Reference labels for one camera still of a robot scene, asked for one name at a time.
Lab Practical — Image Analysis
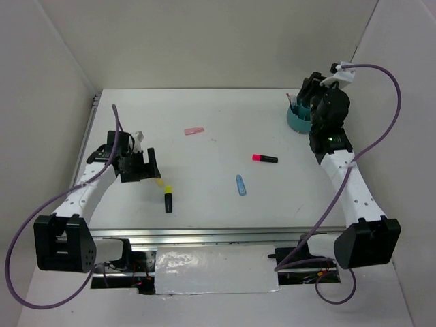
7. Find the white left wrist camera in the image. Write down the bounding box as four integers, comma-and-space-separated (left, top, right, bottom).
129, 131, 144, 153

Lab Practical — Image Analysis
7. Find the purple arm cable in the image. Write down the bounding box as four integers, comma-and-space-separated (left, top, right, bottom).
274, 63, 402, 305
5, 104, 123, 310

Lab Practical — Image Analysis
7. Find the teal round compartment container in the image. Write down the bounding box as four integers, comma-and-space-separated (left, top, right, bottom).
286, 104, 311, 134

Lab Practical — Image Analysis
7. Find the pink pastel highlighter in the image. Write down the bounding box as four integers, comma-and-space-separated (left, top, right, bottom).
184, 127, 204, 136

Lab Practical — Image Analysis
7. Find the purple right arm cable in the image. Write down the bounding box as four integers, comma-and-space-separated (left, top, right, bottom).
274, 63, 402, 305

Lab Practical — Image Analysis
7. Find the light blue pastel highlighter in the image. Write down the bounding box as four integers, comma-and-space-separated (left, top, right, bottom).
236, 175, 247, 196

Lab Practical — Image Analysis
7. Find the aluminium table frame rail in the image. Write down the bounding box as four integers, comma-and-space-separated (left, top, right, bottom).
90, 228, 341, 246

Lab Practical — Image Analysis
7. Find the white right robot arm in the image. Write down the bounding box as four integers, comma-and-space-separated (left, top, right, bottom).
297, 71, 401, 269

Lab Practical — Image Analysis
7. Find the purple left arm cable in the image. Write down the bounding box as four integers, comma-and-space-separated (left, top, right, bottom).
5, 104, 123, 310

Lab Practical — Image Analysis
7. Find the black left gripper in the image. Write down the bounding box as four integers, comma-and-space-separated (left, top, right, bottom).
121, 147, 161, 183

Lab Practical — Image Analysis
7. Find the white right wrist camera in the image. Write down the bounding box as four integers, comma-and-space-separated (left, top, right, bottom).
320, 61, 356, 89

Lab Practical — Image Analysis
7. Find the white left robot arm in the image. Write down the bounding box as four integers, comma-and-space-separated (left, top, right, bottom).
33, 131, 161, 273

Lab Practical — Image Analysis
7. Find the white foil-covered board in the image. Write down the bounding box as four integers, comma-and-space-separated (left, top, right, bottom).
155, 245, 280, 295

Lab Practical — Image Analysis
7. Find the blue gel pen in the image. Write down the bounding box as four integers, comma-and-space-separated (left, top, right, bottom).
291, 99, 299, 116

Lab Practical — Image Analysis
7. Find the red gel pen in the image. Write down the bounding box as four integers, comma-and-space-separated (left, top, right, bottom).
286, 93, 293, 108

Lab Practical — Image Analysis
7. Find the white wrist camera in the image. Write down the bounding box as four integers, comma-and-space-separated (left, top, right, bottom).
320, 61, 356, 89
129, 131, 144, 153

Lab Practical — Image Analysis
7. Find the black highlighter yellow cap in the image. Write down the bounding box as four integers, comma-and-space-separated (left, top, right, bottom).
164, 185, 173, 213

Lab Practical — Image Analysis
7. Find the black highlighter pink cap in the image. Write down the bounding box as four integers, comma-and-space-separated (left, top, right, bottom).
252, 154, 279, 164

